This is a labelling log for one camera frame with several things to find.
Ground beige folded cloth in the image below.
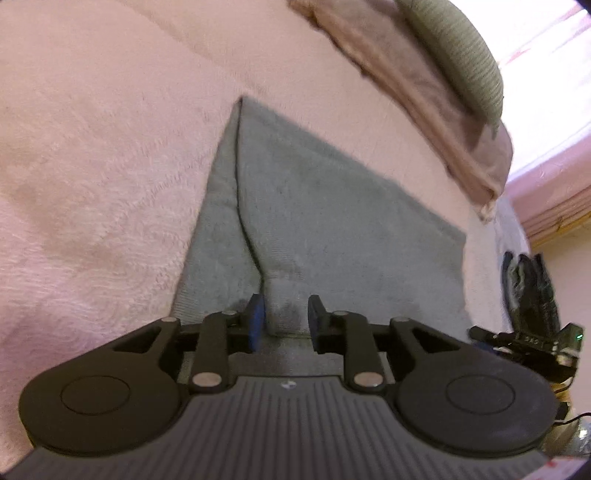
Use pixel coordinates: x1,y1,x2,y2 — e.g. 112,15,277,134
290,1,513,221

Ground dark folded jeans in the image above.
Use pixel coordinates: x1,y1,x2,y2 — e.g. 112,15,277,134
501,251,561,338

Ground pink quilted bedspread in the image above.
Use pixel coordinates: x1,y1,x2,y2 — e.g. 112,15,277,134
1,1,503,469

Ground pink curtain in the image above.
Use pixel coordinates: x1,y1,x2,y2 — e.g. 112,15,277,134
504,137,591,245

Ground green ribbed cushion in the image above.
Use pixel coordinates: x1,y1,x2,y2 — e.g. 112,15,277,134
397,1,504,131

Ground grey towel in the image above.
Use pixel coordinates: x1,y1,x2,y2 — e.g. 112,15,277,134
170,95,472,377

